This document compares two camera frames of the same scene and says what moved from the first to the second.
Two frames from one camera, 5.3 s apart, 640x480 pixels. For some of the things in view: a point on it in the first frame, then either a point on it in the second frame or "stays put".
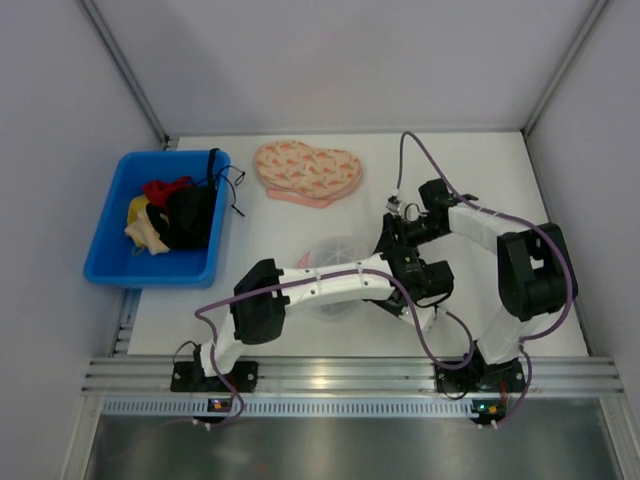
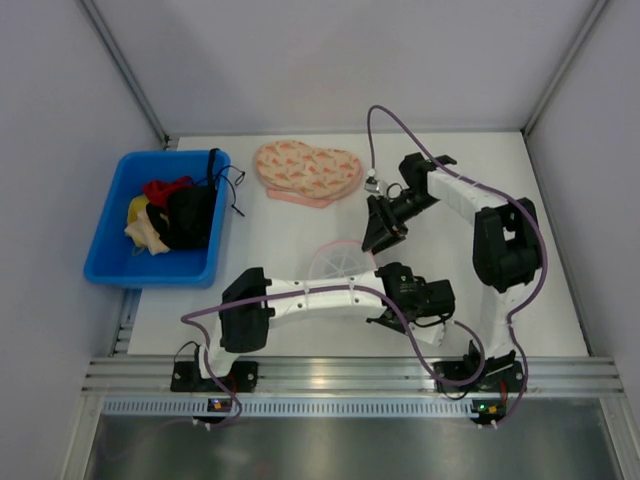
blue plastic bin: x=112 y=261 stays put
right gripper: x=388 y=232 → x=387 y=225
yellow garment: x=137 y=204 stays put
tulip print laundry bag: x=298 y=173 stays put
